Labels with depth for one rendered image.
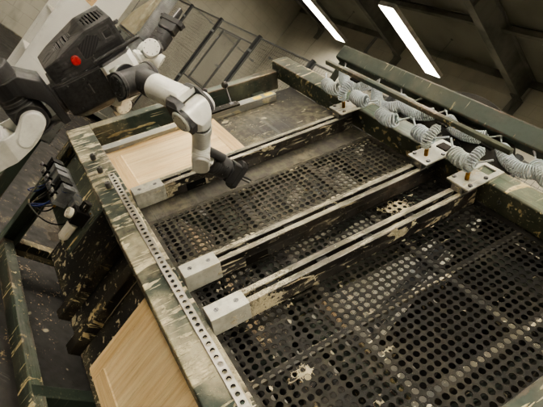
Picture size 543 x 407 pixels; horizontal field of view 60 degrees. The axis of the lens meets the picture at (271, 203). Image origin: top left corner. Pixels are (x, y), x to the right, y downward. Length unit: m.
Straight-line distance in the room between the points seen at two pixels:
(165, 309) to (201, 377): 0.27
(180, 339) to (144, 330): 0.54
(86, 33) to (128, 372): 1.23
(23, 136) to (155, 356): 0.92
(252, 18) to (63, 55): 9.86
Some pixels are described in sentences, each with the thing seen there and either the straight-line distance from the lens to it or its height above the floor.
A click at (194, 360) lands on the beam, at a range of 1.35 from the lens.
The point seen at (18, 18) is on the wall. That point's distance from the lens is 10.39.
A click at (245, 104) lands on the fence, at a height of 1.49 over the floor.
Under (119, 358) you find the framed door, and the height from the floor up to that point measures 0.41.
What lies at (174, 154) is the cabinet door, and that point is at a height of 1.10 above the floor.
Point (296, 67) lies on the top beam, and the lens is 2.78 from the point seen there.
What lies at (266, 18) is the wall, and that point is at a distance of 11.69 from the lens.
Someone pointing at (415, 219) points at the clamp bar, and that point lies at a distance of 1.69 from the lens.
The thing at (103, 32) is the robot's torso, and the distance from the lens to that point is 1.83.
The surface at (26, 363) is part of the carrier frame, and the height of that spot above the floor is 0.18.
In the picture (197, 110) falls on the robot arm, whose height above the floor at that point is 1.36.
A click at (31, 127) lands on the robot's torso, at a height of 0.94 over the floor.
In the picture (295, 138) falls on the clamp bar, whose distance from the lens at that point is 2.15.
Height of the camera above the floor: 1.44
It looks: 6 degrees down
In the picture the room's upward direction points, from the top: 39 degrees clockwise
